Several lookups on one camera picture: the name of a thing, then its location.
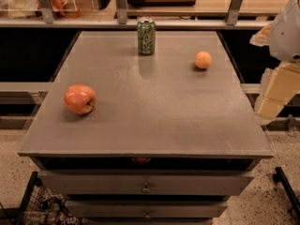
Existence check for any green soda can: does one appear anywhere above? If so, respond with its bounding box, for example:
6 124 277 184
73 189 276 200
137 17 156 55

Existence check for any lower drawer knob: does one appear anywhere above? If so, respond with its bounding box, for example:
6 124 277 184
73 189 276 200
143 211 152 219

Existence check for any black wire basket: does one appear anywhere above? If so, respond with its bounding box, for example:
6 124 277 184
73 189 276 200
13 172 83 225

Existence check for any grey drawer cabinet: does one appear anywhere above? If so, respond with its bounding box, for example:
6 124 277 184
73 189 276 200
19 31 273 225

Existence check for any orange fruit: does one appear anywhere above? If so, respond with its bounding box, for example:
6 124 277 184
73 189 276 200
195 52 212 69

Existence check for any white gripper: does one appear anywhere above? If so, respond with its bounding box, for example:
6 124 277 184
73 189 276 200
249 0 300 120

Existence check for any drawer knob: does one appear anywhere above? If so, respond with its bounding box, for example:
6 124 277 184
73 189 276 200
142 183 151 194
143 211 152 219

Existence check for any clear plastic box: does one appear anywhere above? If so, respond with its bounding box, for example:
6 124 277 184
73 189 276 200
0 0 81 18

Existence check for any black stand right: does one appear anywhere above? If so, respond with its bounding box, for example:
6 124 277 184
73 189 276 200
273 167 300 221

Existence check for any red object in drawer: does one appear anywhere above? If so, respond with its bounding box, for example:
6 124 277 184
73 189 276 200
132 157 151 164

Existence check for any red apple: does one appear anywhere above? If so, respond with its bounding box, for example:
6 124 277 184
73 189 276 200
64 84 97 115

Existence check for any metal shelf rail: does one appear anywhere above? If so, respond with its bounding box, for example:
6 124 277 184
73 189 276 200
0 18 270 30

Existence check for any upper drawer knob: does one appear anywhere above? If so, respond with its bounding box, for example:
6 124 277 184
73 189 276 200
142 183 151 194

